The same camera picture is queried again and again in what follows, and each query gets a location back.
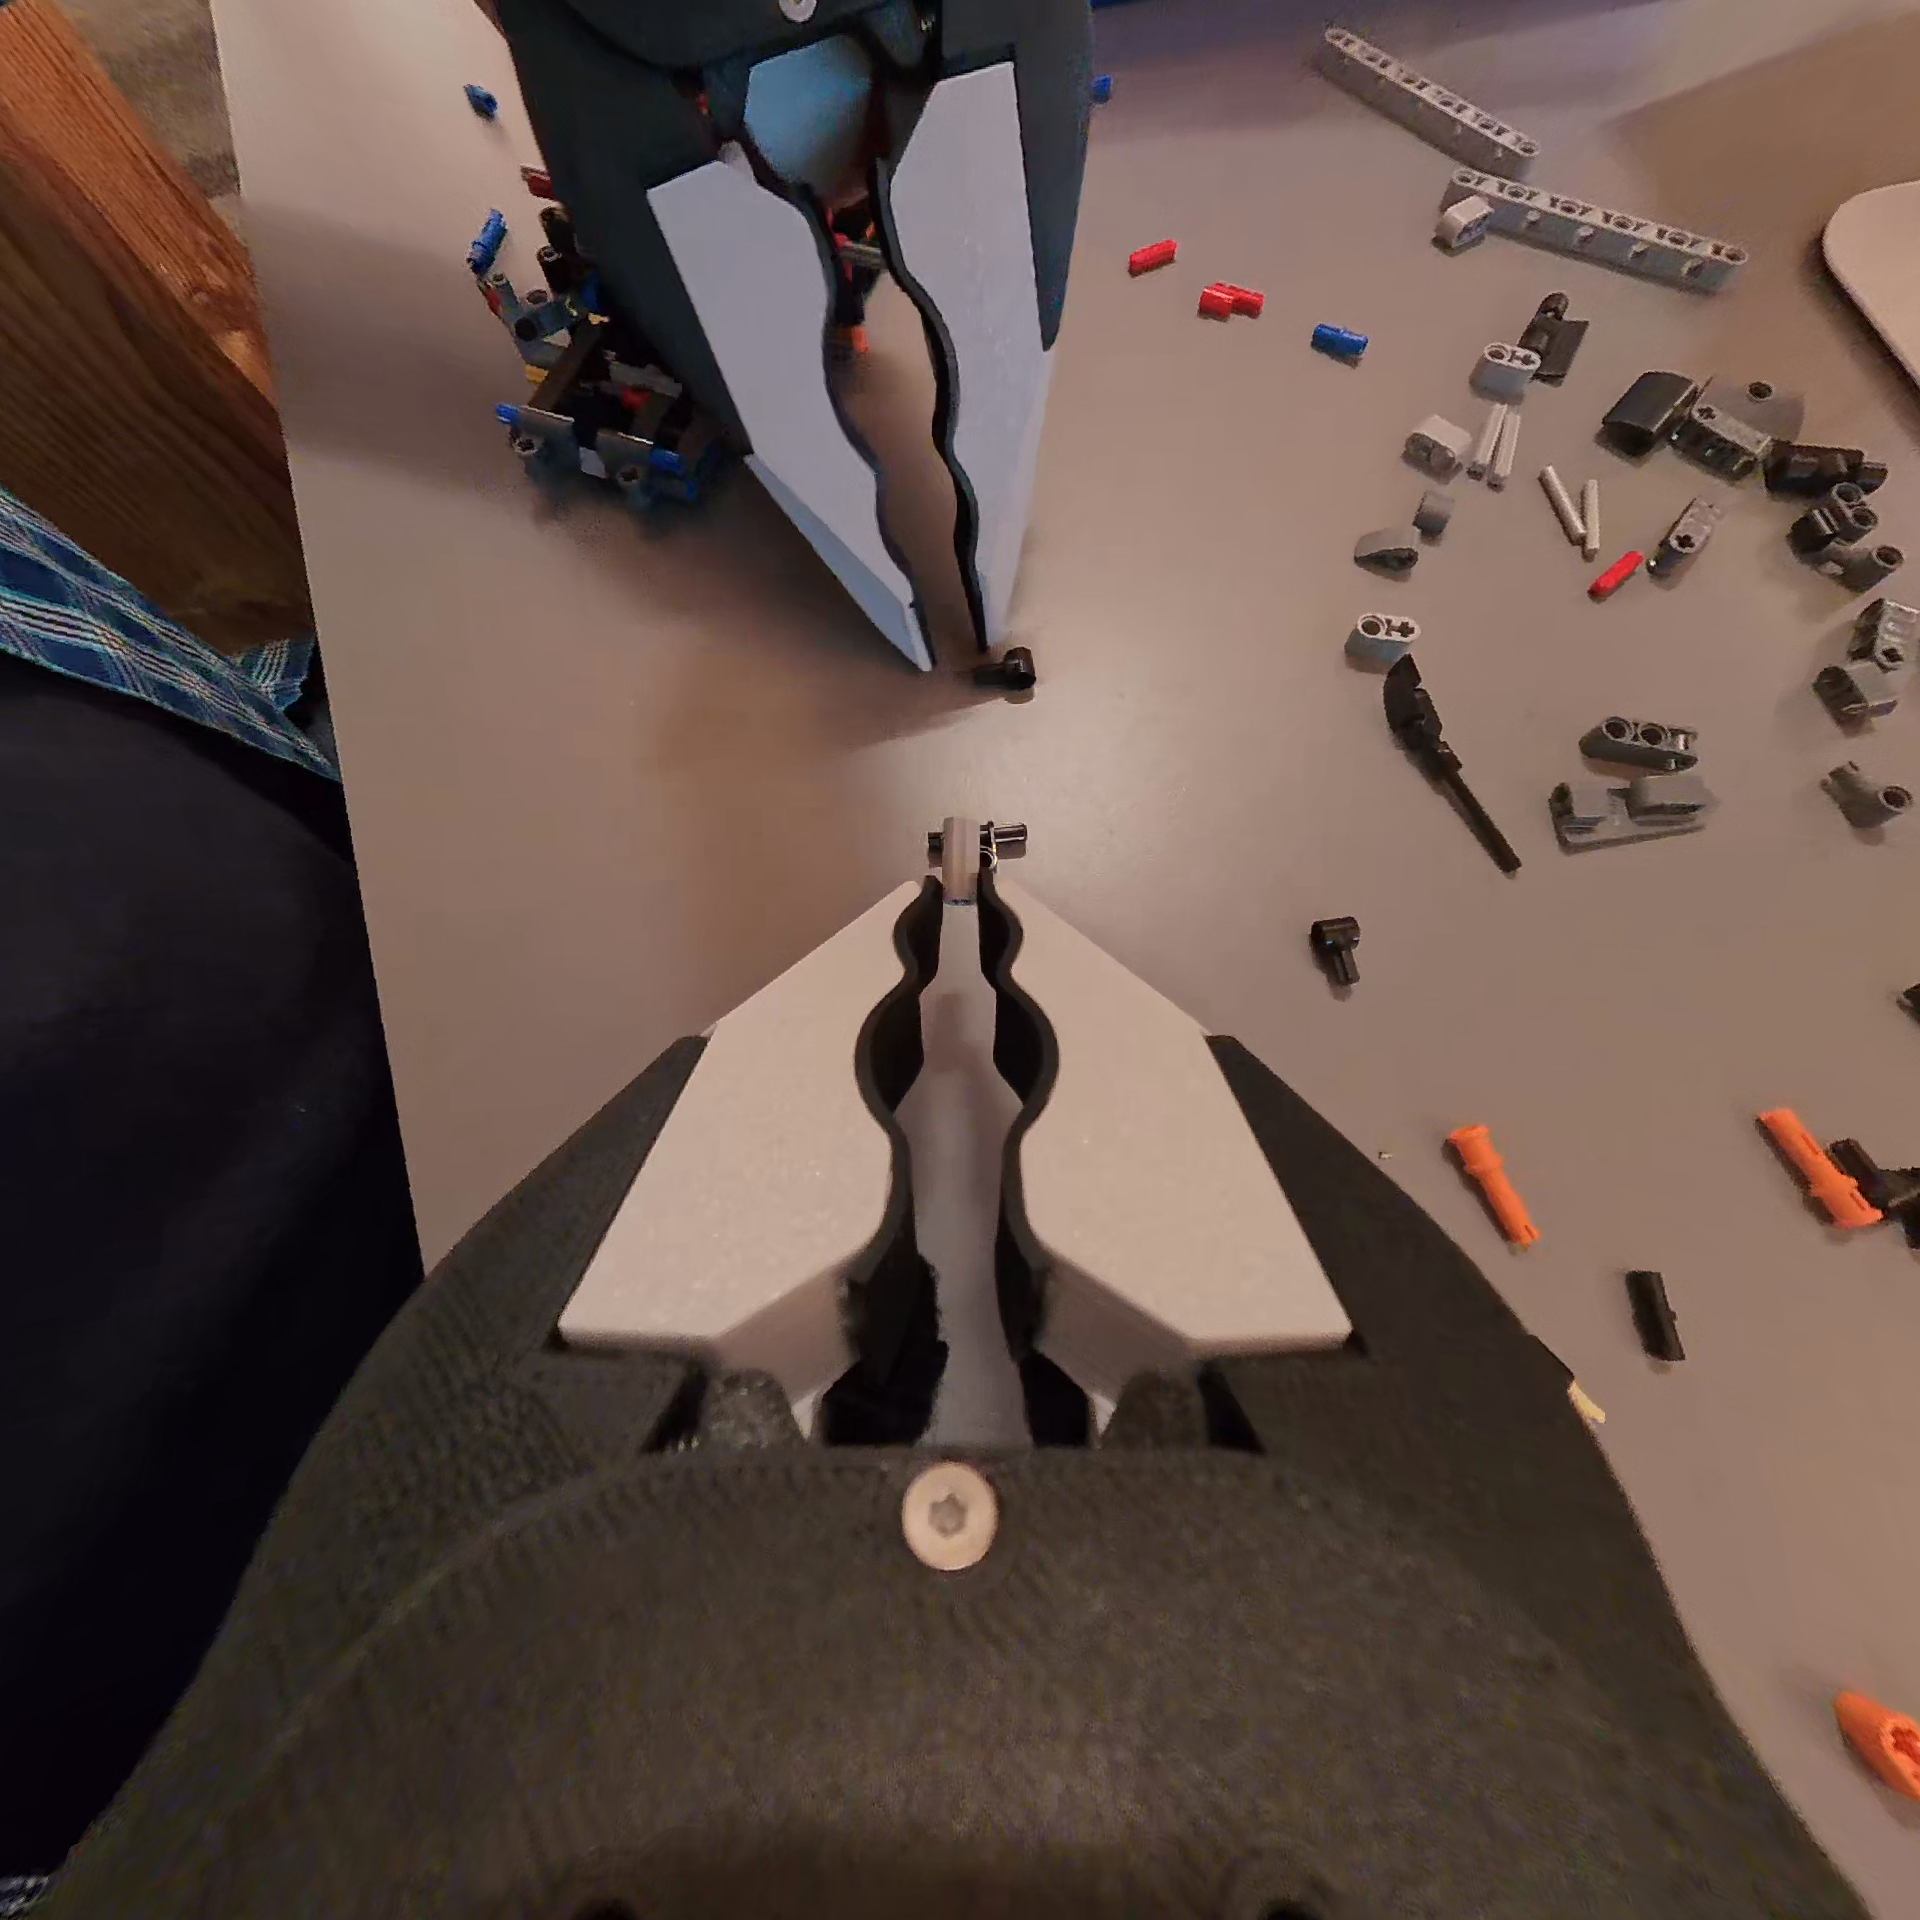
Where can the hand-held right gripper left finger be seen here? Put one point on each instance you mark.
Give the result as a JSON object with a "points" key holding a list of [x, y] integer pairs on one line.
{"points": [[735, 1185]]}

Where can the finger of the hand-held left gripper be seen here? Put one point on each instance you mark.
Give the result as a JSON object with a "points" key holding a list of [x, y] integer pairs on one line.
{"points": [[984, 300], [763, 346]]}

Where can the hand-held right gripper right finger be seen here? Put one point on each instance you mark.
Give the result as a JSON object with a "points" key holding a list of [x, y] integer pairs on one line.
{"points": [[1170, 1185]]}

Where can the black lego pin connector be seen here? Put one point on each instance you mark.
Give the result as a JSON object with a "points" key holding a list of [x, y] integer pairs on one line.
{"points": [[1336, 948], [1009, 668]]}

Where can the small white lego connector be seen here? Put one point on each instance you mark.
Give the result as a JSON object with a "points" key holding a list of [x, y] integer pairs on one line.
{"points": [[957, 873]]}

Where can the partly built lego model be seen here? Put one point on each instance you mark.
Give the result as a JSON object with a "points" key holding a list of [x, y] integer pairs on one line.
{"points": [[600, 405]]}

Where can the red double lego pin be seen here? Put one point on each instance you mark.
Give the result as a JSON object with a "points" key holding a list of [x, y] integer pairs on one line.
{"points": [[1231, 300]]}

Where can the orange lego pin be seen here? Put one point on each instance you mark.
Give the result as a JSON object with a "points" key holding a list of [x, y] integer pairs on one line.
{"points": [[1816, 1167], [1493, 1185]]}

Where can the dark grey lego t-connector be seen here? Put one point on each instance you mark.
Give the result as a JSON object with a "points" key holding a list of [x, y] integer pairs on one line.
{"points": [[1002, 836]]}

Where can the light grey lego connector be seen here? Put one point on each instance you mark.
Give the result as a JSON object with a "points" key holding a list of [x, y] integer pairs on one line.
{"points": [[1437, 447], [1462, 223], [1382, 643], [1504, 368]]}

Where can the grey long lego beam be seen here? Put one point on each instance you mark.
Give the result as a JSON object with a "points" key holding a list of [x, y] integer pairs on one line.
{"points": [[1425, 92], [1611, 229]]}

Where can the black lego pin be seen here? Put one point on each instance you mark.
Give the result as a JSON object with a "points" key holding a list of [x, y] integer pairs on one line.
{"points": [[1656, 1314]]}

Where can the black long lego piece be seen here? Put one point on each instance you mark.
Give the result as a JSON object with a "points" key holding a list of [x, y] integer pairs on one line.
{"points": [[1425, 728]]}

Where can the white lego axle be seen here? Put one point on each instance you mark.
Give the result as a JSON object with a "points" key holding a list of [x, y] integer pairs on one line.
{"points": [[1507, 450], [1559, 503], [1487, 443], [1589, 517]]}

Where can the black flat lego piece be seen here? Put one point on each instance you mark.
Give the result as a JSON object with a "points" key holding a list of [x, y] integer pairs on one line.
{"points": [[1555, 339]]}

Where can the dark grey angled lego piece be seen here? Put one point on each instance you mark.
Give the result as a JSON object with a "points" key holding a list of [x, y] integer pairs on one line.
{"points": [[1629, 812]]}

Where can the dark grey short lego beam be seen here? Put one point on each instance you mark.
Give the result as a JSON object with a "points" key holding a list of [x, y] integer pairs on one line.
{"points": [[1637, 741]]}

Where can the black curved lego panel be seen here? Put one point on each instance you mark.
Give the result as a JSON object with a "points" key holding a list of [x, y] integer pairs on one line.
{"points": [[1647, 415]]}

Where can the dark grey lego connector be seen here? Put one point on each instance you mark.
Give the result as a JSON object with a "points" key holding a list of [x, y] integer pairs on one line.
{"points": [[1688, 538], [1866, 796]]}

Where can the dark grey lego block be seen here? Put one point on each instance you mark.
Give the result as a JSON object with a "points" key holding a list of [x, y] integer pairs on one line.
{"points": [[1741, 432], [1867, 668]]}

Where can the orange pointed lego piece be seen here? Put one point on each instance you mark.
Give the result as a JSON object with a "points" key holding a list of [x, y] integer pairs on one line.
{"points": [[1882, 1740]]}

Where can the wooden furniture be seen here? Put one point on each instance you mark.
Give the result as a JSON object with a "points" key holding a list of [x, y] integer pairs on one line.
{"points": [[119, 300]]}

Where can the blue plaid shirt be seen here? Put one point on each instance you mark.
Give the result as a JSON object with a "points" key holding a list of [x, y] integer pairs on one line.
{"points": [[135, 629]]}

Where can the white plate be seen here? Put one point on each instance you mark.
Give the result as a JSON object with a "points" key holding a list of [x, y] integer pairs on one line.
{"points": [[1882, 271]]}

